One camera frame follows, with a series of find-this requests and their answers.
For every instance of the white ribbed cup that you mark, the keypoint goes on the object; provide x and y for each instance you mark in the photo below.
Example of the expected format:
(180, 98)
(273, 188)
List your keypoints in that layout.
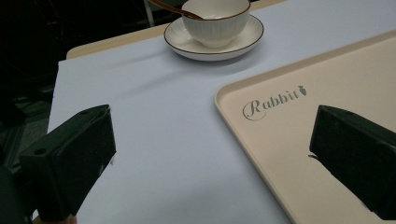
(218, 25)

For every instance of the white saucer with brown rim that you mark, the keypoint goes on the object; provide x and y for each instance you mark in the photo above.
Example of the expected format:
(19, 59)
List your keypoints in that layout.
(186, 42)

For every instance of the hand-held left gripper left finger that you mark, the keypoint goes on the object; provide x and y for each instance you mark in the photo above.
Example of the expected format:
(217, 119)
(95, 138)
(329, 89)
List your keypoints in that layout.
(67, 161)

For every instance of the pale blue table mat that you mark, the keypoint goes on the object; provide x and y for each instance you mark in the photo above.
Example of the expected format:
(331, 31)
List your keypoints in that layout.
(162, 130)

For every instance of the brown spoon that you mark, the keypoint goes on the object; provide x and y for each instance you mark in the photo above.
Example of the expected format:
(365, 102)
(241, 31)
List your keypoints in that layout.
(174, 7)

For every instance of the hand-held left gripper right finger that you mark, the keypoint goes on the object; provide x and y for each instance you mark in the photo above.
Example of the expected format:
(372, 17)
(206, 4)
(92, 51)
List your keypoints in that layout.
(355, 146)

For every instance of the beige plastic tray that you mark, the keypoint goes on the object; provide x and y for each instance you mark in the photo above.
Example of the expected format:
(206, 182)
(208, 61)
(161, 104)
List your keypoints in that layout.
(311, 102)

